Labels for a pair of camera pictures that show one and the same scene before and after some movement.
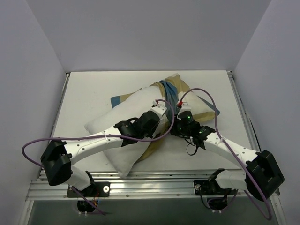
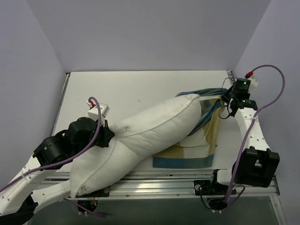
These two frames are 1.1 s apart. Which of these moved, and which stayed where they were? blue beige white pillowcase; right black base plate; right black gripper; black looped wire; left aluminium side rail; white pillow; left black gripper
Moved: white pillow; left black gripper; blue beige white pillowcase; black looped wire; right black gripper
Stayed: right black base plate; left aluminium side rail
